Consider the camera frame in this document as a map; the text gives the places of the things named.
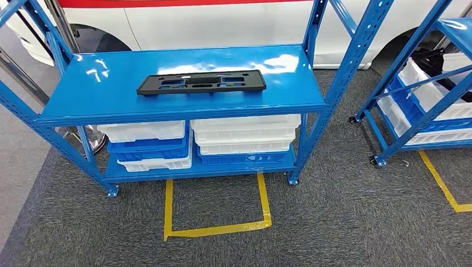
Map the long black plastic car part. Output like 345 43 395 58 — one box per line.
136 70 267 97

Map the blue metal shelf rack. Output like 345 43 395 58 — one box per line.
0 0 395 198

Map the black car part in bin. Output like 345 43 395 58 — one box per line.
411 48 472 103

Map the blue plastic bin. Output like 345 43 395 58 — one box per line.
387 75 472 134
115 145 191 163
107 125 190 155
196 144 288 165

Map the white car with red stripe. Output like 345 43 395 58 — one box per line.
0 0 472 71

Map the blue metal rack on casters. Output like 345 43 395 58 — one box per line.
348 0 472 167

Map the chrome metal pole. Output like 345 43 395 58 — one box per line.
0 47 51 106

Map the chrome stanchion post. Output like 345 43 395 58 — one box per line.
44 0 107 156

